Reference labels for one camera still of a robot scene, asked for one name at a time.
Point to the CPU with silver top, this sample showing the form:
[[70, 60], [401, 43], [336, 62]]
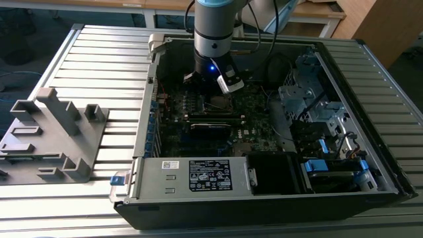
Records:
[[219, 101]]

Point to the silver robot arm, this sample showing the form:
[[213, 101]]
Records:
[[211, 34]]

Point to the grey plastic case latch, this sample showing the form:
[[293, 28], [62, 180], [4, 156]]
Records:
[[154, 41]]

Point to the black graphics card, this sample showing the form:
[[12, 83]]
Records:
[[211, 134]]

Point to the green motherboard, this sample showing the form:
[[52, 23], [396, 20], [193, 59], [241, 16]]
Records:
[[260, 124]]

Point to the silver metal drive cage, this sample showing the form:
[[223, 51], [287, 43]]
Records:
[[292, 95]]

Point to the grey power supply unit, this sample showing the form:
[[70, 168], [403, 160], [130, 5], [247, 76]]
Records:
[[152, 181]]

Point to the blue plastic drive clip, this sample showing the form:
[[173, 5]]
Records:
[[323, 146]]

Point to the grey plastic parts rack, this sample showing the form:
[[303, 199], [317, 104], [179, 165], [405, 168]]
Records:
[[58, 116]]

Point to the hard disk in blue carrier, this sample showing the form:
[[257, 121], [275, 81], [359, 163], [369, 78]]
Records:
[[315, 165]]

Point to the blue case latch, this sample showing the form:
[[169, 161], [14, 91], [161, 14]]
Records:
[[116, 180]]

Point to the black open PC case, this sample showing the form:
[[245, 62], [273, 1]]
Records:
[[231, 215]]

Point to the wooden cabinet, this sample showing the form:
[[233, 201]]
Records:
[[385, 22]]

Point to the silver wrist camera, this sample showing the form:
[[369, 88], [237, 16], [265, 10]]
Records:
[[231, 81]]

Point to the wooden desk white frame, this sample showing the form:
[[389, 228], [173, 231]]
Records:
[[82, 6], [321, 14]]

